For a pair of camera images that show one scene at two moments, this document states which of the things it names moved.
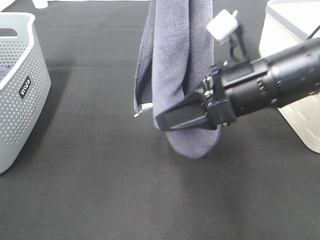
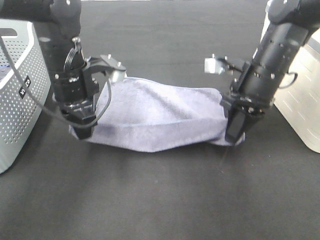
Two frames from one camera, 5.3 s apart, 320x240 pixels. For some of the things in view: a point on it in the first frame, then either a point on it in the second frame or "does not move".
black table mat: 88,169 does not move
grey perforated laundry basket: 25,86 does not move
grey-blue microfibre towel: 175,60 → 153,115
